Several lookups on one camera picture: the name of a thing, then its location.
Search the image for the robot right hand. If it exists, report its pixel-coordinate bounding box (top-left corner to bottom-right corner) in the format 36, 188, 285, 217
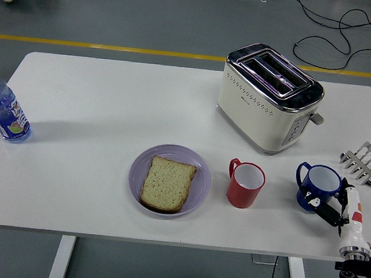
294, 173, 371, 253

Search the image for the blue cup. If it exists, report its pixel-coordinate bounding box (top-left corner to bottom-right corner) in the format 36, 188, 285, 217
292, 161, 346, 216

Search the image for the red cup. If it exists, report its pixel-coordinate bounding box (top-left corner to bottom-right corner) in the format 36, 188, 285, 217
225, 157, 268, 211

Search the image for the bread slice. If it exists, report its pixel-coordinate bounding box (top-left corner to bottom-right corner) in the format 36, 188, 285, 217
138, 154, 199, 216

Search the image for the metal toast rack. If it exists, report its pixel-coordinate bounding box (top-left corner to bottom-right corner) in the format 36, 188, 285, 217
336, 138, 371, 188

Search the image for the grey box under table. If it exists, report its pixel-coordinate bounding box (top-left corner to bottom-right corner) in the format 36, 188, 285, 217
251, 253, 279, 267

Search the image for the cream and chrome toaster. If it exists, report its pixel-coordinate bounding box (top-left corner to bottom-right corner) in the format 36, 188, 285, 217
212, 40, 331, 161

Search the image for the purple round plate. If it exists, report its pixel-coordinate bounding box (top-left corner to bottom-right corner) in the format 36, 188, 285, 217
125, 140, 214, 223

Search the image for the clear bottle with blue cap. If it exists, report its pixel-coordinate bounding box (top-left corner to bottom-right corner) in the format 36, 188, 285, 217
0, 67, 38, 146

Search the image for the black floor cable with plug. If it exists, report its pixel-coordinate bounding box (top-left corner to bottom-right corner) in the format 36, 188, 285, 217
291, 3, 371, 75

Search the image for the long black floor cable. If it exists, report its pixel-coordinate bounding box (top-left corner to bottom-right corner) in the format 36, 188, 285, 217
284, 0, 371, 41

